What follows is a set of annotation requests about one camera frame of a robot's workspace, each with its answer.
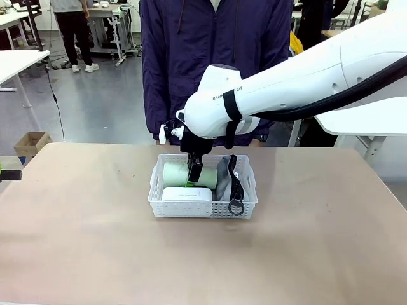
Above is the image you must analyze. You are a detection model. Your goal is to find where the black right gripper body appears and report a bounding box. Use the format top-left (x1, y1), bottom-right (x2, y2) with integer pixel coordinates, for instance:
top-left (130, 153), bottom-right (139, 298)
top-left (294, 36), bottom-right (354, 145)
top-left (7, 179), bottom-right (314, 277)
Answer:
top-left (179, 128), bottom-right (214, 157)

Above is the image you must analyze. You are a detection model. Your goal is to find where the light green cup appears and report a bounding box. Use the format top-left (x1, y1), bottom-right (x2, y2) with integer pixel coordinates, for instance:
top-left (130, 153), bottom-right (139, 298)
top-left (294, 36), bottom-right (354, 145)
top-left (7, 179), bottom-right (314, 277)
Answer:
top-left (162, 160), bottom-right (220, 189)

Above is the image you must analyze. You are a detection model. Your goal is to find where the white rectangular box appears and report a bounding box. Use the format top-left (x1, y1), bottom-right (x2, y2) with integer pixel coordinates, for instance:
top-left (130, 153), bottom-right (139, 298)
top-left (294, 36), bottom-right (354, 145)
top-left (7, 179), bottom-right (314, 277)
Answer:
top-left (162, 186), bottom-right (213, 203)

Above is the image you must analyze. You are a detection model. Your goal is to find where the grey Campus pencil case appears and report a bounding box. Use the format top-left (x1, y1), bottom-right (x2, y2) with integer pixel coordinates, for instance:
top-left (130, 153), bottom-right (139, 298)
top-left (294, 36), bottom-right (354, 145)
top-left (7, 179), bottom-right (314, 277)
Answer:
top-left (211, 154), bottom-right (245, 217)

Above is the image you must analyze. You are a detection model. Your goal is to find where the white perforated plastic basket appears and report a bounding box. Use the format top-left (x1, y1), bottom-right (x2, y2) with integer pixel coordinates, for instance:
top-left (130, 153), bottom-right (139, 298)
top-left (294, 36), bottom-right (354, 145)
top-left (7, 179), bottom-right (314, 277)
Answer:
top-left (147, 153), bottom-right (259, 220)

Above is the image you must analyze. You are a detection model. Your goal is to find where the small cardboard box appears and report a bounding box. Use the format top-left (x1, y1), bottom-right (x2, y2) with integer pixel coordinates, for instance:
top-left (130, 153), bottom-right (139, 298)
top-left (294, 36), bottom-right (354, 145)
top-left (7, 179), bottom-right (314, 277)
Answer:
top-left (13, 131), bottom-right (53, 159)

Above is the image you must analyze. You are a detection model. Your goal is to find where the person in purple jacket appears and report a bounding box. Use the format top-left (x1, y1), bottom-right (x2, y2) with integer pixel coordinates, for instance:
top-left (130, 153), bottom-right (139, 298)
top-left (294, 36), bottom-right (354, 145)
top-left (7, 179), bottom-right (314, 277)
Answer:
top-left (139, 0), bottom-right (295, 147)

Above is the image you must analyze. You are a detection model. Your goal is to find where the yellow bag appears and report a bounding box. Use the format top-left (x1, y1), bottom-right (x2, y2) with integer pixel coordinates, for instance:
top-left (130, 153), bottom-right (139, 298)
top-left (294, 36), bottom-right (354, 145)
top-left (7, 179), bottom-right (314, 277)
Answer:
top-left (288, 30), bottom-right (305, 58)

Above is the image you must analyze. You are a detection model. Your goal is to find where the black stand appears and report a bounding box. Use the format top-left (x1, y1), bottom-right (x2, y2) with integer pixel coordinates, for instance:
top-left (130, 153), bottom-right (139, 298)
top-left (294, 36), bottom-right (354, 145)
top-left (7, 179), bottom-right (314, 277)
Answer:
top-left (22, 0), bottom-right (45, 52)

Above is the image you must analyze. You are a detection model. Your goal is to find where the person in black trousers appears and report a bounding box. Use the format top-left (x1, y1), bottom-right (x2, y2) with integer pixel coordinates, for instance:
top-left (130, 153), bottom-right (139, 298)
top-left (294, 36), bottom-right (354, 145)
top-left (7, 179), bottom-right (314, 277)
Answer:
top-left (50, 0), bottom-right (100, 73)

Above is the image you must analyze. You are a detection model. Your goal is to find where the white desk with metal legs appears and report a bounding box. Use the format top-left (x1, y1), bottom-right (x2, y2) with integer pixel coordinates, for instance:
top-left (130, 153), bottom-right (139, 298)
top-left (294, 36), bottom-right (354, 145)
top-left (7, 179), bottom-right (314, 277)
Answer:
top-left (85, 4), bottom-right (143, 67)

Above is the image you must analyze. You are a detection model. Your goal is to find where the person in black clothes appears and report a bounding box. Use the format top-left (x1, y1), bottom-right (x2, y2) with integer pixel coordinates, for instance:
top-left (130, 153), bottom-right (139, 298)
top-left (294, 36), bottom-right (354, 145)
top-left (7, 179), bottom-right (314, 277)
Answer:
top-left (298, 0), bottom-right (341, 51)

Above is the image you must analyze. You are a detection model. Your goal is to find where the black pole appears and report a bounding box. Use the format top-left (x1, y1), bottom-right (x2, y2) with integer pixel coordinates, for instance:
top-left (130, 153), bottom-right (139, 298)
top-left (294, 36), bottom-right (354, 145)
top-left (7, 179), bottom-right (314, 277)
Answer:
top-left (351, 0), bottom-right (365, 26)

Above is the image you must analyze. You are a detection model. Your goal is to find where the large cardboard box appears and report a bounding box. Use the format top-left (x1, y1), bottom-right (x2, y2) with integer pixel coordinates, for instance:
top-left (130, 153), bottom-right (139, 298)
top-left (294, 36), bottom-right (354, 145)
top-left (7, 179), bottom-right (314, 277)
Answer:
top-left (368, 5), bottom-right (388, 20)

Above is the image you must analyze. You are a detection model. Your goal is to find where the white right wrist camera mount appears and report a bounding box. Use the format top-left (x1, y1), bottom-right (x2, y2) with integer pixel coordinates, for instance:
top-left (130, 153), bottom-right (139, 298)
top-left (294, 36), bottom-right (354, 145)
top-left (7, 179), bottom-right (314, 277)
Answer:
top-left (158, 119), bottom-right (186, 146)

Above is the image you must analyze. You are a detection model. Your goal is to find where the black strap on right arm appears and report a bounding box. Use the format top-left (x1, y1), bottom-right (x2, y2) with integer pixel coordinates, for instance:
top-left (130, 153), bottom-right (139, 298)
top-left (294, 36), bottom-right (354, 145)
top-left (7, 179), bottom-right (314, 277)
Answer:
top-left (222, 90), bottom-right (243, 150)

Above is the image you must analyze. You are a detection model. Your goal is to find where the thin black cable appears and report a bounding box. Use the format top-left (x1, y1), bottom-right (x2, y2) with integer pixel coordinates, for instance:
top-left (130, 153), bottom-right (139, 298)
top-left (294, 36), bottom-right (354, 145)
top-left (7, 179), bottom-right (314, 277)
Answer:
top-left (44, 62), bottom-right (66, 143)

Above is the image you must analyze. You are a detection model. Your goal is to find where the black right arm cable sleeve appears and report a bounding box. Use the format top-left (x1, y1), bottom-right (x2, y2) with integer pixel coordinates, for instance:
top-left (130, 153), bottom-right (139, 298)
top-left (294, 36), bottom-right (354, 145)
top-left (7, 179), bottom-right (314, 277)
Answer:
top-left (254, 53), bottom-right (407, 123)

